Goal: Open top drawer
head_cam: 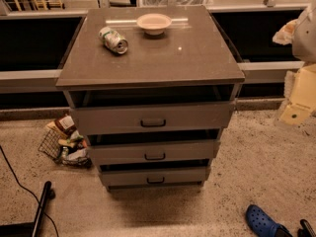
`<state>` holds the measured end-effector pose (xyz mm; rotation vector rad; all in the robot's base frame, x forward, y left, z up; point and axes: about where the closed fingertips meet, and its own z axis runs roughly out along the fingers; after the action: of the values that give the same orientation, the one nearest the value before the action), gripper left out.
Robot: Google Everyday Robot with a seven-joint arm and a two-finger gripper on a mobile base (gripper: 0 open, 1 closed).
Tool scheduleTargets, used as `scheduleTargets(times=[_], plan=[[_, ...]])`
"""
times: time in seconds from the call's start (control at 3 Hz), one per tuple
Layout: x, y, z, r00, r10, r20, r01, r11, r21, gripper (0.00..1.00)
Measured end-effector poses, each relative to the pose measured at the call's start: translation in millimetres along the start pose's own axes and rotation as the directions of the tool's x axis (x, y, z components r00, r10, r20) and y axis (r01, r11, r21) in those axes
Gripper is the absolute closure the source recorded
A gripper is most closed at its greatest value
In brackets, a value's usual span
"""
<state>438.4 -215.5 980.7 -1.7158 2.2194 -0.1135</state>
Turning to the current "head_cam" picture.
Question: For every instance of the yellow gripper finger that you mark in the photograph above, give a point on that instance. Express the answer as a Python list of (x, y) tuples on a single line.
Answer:
[(299, 96)]

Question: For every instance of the grey top drawer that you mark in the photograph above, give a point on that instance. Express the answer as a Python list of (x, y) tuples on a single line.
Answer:
[(152, 118)]

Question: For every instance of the grey drawer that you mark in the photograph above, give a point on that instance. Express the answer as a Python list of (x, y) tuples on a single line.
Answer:
[(155, 177), (154, 152), (152, 118)]

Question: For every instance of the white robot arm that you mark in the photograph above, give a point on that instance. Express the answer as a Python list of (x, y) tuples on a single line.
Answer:
[(301, 34)]

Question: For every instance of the grey middle drawer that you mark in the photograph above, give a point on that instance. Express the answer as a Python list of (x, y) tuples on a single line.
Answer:
[(154, 152)]

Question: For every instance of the grey drawer cabinet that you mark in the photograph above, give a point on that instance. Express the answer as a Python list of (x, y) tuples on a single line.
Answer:
[(189, 63)]

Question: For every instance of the grey bottom drawer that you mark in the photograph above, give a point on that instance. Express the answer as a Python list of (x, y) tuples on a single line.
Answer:
[(155, 177)]

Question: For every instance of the blue croc shoe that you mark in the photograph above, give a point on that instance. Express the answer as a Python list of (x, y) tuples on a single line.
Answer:
[(262, 225)]

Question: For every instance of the pale pink bowl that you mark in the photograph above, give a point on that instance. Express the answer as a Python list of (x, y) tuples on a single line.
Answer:
[(154, 24)]

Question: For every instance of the green silver soda can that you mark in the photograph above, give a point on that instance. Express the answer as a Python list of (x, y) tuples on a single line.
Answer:
[(113, 40)]

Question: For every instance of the black stand base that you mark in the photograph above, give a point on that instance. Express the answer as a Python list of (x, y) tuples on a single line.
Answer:
[(30, 229)]

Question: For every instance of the wire basket with snacks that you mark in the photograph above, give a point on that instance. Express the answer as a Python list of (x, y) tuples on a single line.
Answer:
[(64, 145)]

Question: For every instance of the metal railing frame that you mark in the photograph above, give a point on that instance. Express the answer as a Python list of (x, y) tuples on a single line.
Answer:
[(43, 80)]

